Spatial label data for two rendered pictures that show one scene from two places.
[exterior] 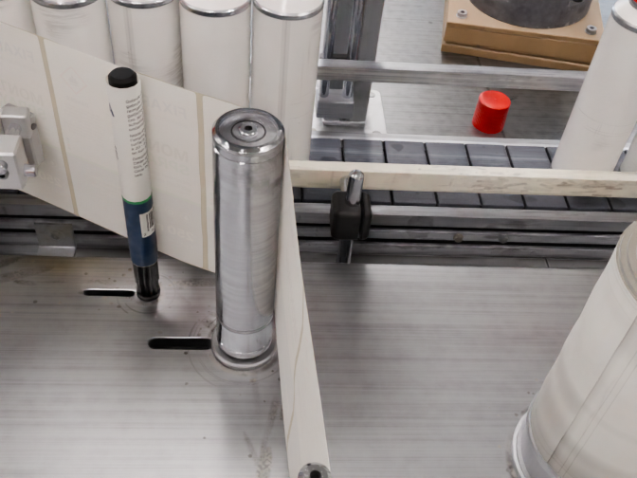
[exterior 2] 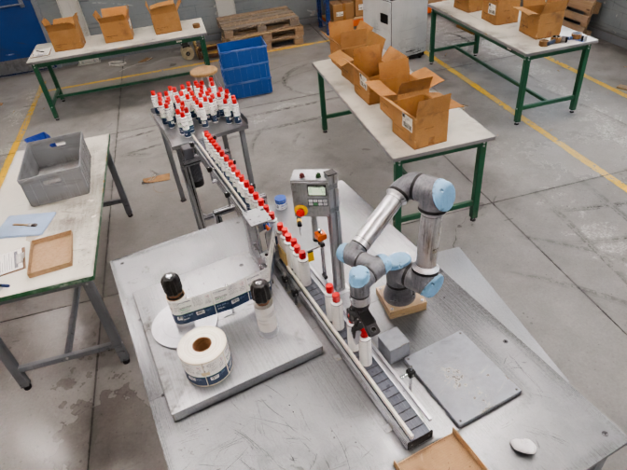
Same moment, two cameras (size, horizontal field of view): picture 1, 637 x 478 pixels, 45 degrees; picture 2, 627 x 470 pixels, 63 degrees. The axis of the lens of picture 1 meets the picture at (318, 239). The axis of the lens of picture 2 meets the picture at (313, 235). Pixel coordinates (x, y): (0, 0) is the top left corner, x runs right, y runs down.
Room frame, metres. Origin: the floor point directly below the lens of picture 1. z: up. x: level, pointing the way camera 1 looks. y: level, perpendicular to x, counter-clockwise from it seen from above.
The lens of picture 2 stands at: (0.07, -1.76, 2.60)
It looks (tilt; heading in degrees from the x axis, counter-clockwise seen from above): 38 degrees down; 75
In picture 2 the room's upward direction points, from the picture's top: 7 degrees counter-clockwise
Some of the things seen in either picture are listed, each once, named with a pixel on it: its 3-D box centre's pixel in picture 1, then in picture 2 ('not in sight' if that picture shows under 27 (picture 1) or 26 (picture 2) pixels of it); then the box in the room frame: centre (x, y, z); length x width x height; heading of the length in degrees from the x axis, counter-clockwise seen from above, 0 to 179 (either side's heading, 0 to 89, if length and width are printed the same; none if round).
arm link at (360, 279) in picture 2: not in sight; (359, 282); (0.57, -0.49, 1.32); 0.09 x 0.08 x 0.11; 26
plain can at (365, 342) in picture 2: not in sight; (365, 346); (0.57, -0.51, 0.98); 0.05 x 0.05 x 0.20
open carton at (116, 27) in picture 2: not in sight; (115, 23); (-0.20, 5.57, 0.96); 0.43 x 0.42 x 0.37; 173
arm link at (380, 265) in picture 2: not in sight; (373, 266); (0.65, -0.43, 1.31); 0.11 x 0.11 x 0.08; 26
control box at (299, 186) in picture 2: not in sight; (313, 193); (0.59, 0.05, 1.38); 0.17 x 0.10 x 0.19; 152
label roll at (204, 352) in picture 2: not in sight; (205, 355); (-0.04, -0.27, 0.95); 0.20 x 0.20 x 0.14
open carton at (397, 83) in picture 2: not in sight; (404, 91); (1.90, 1.71, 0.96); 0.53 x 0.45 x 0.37; 177
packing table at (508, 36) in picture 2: not in sight; (496, 53); (4.00, 3.36, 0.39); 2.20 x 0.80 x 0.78; 86
